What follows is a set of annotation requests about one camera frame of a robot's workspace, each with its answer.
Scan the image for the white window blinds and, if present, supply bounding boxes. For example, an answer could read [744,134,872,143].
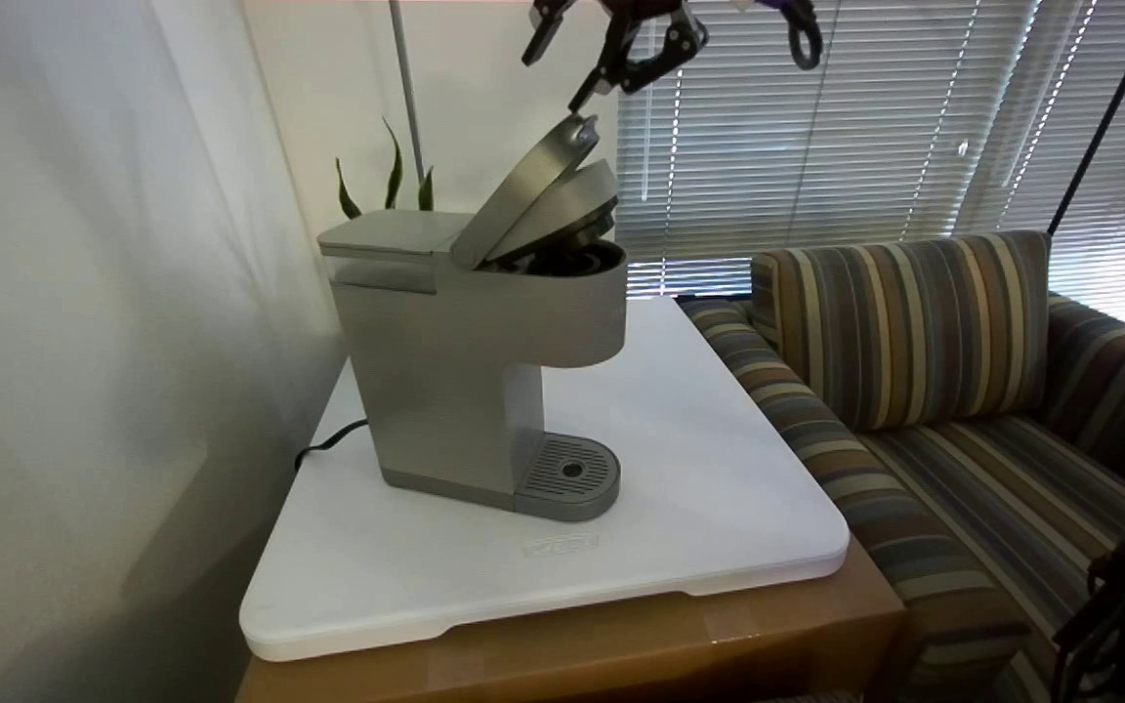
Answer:
[613,0,1125,336]

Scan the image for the black power cable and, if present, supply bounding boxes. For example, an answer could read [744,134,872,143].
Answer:
[291,413,370,474]

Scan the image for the white plastic board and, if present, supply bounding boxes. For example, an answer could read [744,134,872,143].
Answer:
[239,293,851,663]

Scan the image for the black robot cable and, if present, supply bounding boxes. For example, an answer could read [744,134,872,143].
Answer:
[779,0,830,74]

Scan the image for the striped sofa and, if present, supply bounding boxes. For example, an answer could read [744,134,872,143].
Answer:
[676,232,1125,703]

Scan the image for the black hanging cable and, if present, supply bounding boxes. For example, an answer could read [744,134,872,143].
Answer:
[1045,0,1125,240]

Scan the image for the striped sofa back cushion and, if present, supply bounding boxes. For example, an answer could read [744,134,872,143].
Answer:
[749,232,1055,435]

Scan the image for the green leafy plant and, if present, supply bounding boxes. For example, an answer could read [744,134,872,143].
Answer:
[333,123,439,223]

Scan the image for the grey coffee maker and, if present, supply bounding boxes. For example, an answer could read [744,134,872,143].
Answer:
[316,112,635,527]

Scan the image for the thin grey vertical pole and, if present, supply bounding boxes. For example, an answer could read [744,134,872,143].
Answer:
[383,0,432,199]

